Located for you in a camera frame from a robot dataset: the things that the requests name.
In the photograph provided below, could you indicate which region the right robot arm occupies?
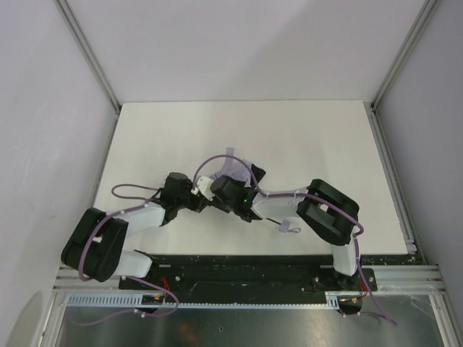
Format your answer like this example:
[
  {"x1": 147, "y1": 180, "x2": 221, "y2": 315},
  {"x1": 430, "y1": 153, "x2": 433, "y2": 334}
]
[{"x1": 205, "y1": 176, "x2": 363, "y2": 277}]

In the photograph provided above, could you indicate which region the lavender folding umbrella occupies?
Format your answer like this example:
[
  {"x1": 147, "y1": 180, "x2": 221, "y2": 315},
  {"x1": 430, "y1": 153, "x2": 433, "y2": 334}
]
[{"x1": 209, "y1": 147, "x2": 307, "y2": 234}]

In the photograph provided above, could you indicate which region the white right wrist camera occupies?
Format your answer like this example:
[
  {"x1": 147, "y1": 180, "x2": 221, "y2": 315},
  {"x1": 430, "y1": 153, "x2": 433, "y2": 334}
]
[{"x1": 191, "y1": 176, "x2": 214, "y2": 201}]

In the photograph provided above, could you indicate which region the right aluminium frame post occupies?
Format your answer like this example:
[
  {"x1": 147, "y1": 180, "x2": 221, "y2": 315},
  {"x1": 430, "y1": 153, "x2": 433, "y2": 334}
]
[{"x1": 370, "y1": 0, "x2": 438, "y2": 109}]

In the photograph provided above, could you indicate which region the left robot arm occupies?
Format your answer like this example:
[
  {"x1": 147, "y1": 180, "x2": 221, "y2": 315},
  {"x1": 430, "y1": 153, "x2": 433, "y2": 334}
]
[{"x1": 61, "y1": 172, "x2": 213, "y2": 283}]

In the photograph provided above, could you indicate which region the grey slotted cable duct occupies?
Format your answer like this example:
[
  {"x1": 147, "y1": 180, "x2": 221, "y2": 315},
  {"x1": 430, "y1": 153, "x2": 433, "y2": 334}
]
[{"x1": 64, "y1": 293, "x2": 347, "y2": 310}]

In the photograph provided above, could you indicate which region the aluminium frame post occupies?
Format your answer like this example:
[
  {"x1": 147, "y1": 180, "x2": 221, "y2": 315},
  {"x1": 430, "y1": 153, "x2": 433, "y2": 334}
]
[
  {"x1": 56, "y1": 0, "x2": 122, "y2": 113},
  {"x1": 370, "y1": 0, "x2": 438, "y2": 109}
]

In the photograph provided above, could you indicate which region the left aluminium frame post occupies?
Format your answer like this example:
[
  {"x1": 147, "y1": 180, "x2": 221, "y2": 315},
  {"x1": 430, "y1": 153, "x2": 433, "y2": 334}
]
[{"x1": 56, "y1": 0, "x2": 122, "y2": 113}]

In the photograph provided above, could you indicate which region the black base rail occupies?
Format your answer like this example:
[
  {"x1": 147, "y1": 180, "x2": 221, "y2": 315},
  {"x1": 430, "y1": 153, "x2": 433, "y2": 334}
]
[{"x1": 119, "y1": 255, "x2": 378, "y2": 306}]

